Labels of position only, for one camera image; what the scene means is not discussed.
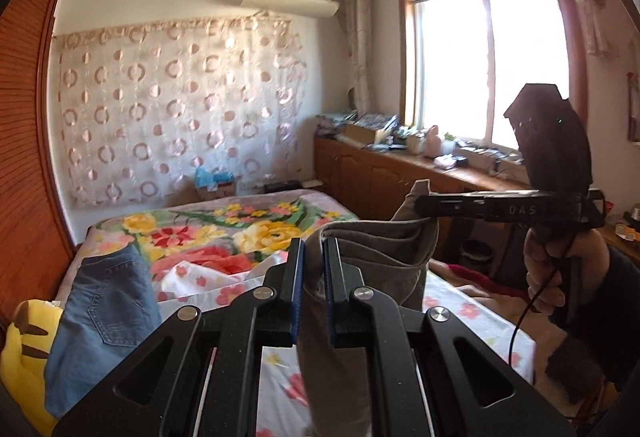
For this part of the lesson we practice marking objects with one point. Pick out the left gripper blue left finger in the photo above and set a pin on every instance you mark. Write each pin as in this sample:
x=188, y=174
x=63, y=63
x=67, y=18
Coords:
x=197, y=374

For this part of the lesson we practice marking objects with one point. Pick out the long wooden cabinet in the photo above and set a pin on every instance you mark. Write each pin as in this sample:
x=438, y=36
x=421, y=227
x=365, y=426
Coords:
x=372, y=185

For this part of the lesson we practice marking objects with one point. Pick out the folded blue jeans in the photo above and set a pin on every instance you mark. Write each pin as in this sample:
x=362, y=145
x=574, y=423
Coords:
x=110, y=311

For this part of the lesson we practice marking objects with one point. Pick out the yellow plush toy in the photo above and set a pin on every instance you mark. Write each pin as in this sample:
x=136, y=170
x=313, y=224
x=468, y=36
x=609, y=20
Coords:
x=29, y=340

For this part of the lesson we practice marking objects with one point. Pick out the wooden window frame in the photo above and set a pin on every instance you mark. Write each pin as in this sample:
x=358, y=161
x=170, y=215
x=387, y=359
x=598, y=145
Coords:
x=464, y=62

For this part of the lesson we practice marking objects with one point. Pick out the person's right hand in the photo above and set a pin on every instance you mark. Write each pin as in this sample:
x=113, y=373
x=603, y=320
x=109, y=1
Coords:
x=543, y=264

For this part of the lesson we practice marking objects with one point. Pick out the wooden louvered wardrobe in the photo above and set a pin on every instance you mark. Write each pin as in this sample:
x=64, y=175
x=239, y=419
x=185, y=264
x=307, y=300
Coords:
x=36, y=247

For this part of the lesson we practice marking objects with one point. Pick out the white cup on cabinet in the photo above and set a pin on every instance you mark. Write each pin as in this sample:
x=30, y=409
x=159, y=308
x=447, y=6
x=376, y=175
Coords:
x=415, y=144

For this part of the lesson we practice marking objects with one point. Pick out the circle-patterned sheer curtain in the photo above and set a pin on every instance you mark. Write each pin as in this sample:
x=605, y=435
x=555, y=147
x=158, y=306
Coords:
x=140, y=109

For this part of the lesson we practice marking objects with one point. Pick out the cardboard box on cabinet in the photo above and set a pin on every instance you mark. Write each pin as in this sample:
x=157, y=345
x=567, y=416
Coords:
x=365, y=135

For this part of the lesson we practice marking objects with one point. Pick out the blue toy at headboard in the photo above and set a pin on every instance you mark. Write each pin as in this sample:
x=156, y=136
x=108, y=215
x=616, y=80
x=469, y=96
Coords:
x=210, y=185

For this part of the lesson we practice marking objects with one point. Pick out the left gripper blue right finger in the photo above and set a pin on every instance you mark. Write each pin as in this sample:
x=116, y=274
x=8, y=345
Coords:
x=428, y=373

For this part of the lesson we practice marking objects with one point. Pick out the white floral bed sheet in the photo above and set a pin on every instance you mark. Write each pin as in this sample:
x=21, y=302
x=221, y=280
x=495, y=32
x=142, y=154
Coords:
x=427, y=374

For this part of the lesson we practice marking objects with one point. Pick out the grey-green shorts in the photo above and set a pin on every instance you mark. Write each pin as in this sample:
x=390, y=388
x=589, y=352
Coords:
x=393, y=258

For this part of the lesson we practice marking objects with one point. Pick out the pink floral blanket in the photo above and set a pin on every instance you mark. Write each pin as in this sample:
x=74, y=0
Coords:
x=223, y=245

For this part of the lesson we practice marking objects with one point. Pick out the cream window drape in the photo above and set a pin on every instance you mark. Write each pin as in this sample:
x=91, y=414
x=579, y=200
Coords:
x=358, y=32

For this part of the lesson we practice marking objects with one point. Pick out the pink figurine on cabinet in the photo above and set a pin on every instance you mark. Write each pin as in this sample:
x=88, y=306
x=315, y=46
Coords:
x=432, y=143

